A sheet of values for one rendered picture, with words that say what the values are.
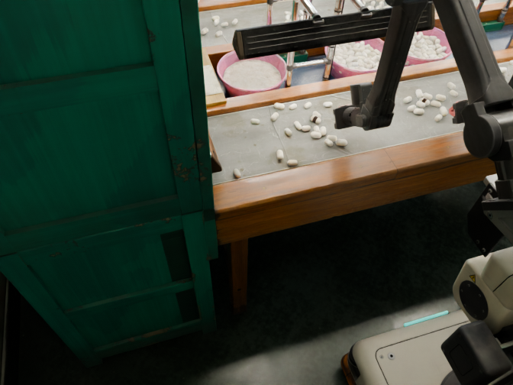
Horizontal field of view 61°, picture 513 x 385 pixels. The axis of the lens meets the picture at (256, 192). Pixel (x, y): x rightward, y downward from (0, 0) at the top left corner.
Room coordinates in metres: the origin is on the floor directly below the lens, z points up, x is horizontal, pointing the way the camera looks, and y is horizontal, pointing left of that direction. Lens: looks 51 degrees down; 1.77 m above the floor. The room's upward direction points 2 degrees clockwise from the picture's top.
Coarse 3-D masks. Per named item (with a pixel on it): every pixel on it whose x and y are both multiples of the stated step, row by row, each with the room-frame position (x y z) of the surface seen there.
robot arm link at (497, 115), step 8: (496, 112) 0.60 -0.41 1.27; (504, 112) 0.60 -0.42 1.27; (512, 112) 0.60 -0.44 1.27; (496, 120) 0.58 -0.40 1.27; (504, 120) 0.58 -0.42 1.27; (512, 120) 0.58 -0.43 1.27; (504, 128) 0.56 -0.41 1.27; (512, 128) 0.56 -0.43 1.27; (504, 136) 0.55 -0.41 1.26; (512, 136) 0.56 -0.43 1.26; (504, 144) 0.54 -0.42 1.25; (512, 144) 0.53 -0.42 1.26; (504, 152) 0.53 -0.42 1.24; (512, 152) 0.52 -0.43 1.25; (496, 160) 0.54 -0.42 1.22
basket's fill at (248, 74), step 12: (240, 60) 1.49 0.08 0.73; (252, 60) 1.50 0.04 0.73; (228, 72) 1.42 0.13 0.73; (240, 72) 1.41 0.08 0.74; (252, 72) 1.41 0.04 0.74; (264, 72) 1.41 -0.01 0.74; (276, 72) 1.43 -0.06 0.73; (240, 84) 1.34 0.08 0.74; (252, 84) 1.35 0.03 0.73; (264, 84) 1.34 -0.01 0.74
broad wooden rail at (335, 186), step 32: (352, 160) 0.94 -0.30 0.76; (384, 160) 0.95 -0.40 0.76; (416, 160) 0.96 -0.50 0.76; (448, 160) 0.97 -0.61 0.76; (480, 160) 1.02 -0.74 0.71; (224, 192) 0.79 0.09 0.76; (256, 192) 0.80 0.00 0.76; (288, 192) 0.80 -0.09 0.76; (320, 192) 0.83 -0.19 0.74; (352, 192) 0.87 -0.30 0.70; (384, 192) 0.91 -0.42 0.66; (416, 192) 0.95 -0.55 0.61; (224, 224) 0.73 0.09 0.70; (256, 224) 0.76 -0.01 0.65; (288, 224) 0.80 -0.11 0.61
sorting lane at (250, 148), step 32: (320, 96) 1.28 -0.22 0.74; (416, 96) 1.30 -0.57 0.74; (448, 96) 1.31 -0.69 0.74; (224, 128) 1.09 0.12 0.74; (256, 128) 1.10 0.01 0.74; (352, 128) 1.12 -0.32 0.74; (384, 128) 1.12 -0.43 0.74; (416, 128) 1.13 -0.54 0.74; (448, 128) 1.14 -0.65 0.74; (224, 160) 0.94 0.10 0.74; (256, 160) 0.95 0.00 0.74; (288, 160) 0.95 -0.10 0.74; (320, 160) 0.96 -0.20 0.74
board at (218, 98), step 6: (204, 48) 1.50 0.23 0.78; (204, 54) 1.45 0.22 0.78; (204, 60) 1.42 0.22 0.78; (210, 60) 1.42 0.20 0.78; (210, 96) 1.21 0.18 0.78; (216, 96) 1.21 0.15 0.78; (222, 96) 1.21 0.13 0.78; (210, 102) 1.18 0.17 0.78; (216, 102) 1.18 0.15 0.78; (222, 102) 1.19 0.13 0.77
